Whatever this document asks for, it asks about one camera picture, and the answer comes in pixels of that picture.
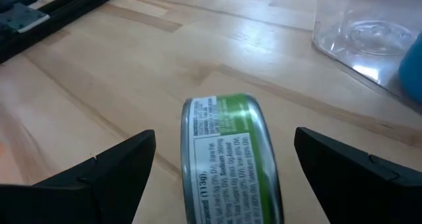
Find blue plastic bottle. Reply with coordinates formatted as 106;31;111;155
398;32;422;105

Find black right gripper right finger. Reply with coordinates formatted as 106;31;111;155
294;127;422;224

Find tin can green tuna label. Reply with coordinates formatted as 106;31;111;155
180;93;285;224

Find clear plastic bin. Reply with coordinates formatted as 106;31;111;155
312;0;422;106

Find black aluminium rig frame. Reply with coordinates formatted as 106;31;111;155
0;0;133;65

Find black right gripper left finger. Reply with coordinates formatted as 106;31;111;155
0;129;157;224

